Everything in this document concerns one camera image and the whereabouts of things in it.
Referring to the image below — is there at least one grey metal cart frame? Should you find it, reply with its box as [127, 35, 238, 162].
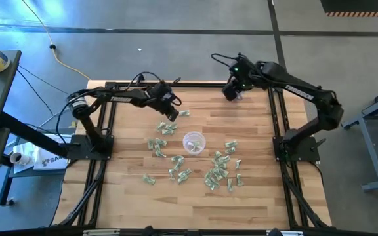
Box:
[341, 83, 378, 193]

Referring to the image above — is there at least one silver metal bracket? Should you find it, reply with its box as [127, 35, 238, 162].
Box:
[83, 229, 121, 236]
[266, 229, 305, 236]

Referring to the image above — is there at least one black hazard-striped floor mat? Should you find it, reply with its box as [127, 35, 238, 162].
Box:
[320, 0, 378, 18]

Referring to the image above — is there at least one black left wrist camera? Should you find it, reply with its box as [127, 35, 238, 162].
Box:
[156, 81, 176, 99]

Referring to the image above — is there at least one black diagonal stand bar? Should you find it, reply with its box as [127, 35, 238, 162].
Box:
[0, 111, 81, 158]

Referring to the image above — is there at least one white printed paper bag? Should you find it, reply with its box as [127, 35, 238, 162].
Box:
[33, 144, 70, 171]

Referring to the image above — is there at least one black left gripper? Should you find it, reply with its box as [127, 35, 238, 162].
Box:
[144, 85, 180, 123]

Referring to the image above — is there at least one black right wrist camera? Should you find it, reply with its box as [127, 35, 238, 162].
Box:
[230, 54, 254, 73]

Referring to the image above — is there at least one yellow floor cable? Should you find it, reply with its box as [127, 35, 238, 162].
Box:
[20, 0, 91, 81]

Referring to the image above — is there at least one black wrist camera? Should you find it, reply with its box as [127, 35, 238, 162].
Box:
[156, 81, 176, 99]
[230, 54, 254, 73]

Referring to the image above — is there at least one blue metal leg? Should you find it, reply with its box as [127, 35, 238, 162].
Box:
[0, 167, 16, 207]

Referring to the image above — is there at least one clear plastic cup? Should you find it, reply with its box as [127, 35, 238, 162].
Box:
[182, 130, 207, 155]

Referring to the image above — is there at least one black left wrist camera cable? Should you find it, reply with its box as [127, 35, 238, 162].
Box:
[123, 71, 183, 108]

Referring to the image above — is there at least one black floor cable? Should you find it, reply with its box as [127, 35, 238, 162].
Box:
[15, 64, 85, 117]

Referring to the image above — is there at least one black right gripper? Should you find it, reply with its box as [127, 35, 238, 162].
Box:
[221, 67, 262, 102]

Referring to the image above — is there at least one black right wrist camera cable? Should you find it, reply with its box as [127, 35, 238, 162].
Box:
[210, 52, 242, 68]

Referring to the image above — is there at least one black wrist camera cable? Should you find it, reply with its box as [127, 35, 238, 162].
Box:
[123, 71, 183, 108]
[210, 52, 242, 68]

